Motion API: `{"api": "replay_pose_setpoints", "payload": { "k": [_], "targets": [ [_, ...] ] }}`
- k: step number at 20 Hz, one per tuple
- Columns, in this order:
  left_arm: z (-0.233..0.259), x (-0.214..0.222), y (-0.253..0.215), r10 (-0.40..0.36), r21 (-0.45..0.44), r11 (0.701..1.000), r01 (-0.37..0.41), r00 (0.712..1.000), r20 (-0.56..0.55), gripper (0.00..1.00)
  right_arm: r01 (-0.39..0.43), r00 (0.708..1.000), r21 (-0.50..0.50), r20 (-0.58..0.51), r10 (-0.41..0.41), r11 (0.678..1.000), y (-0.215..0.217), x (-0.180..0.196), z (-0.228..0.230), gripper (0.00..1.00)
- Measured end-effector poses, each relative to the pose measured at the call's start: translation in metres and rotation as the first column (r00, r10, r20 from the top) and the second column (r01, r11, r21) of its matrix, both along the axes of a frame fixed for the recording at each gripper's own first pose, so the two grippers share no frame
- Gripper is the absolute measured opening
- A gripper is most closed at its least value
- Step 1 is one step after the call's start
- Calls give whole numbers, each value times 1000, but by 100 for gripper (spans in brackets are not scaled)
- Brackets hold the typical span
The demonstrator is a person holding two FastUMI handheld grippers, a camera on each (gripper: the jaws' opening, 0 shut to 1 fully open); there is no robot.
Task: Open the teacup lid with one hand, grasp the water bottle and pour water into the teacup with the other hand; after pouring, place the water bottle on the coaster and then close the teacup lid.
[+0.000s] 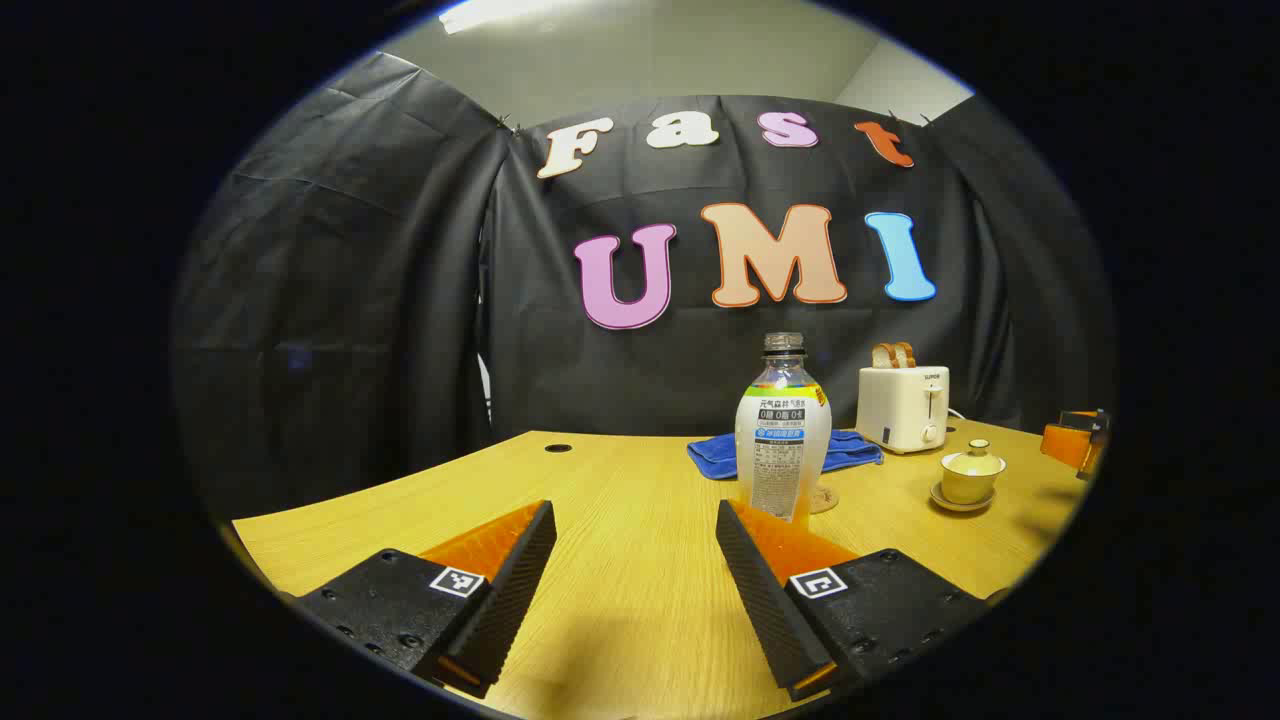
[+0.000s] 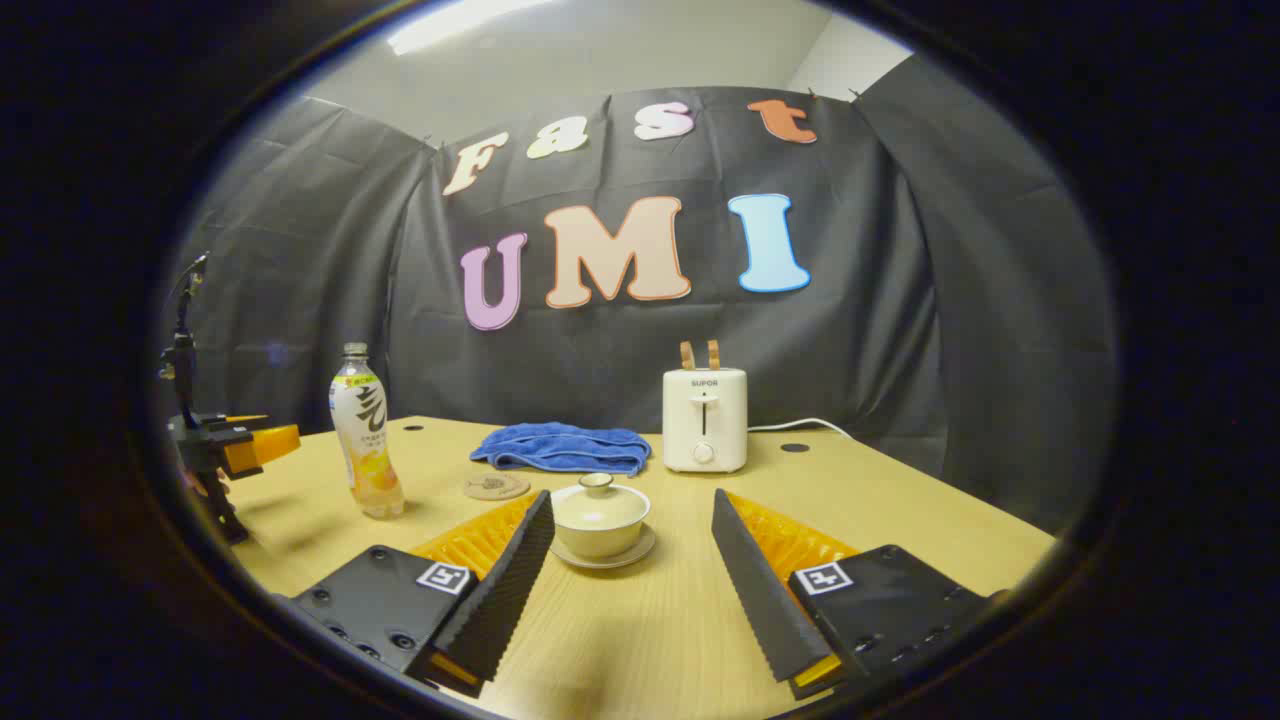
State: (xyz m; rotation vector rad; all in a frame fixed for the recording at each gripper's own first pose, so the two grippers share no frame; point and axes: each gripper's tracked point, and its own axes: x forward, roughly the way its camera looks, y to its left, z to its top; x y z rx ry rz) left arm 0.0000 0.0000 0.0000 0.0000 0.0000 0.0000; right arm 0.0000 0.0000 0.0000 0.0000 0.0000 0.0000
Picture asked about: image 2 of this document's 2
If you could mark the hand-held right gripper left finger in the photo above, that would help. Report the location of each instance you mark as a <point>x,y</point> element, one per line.
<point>505,590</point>

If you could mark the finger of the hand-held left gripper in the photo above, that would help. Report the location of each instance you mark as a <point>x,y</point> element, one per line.
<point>248,418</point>
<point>262,447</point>

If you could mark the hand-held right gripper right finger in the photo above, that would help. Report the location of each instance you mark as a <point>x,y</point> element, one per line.
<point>760,590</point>

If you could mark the clear plastic water bottle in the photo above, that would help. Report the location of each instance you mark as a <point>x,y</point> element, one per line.
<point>365,440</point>

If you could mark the round brown coaster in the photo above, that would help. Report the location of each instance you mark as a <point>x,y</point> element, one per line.
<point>497,487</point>

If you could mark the cream ceramic teacup lid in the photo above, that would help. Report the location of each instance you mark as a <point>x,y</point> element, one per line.
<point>598,503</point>

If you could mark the cream ceramic saucer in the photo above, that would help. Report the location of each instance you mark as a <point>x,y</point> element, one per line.
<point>640,548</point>

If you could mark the blue towel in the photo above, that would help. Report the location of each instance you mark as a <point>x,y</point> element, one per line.
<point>560,447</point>

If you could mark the cream toaster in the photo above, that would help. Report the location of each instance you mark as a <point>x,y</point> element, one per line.
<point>705,425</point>

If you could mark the toast bread slice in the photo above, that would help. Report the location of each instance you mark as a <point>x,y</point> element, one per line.
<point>688,355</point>
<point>714,354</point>

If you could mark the black backdrop cloth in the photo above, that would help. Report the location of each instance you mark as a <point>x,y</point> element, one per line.
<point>850,320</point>

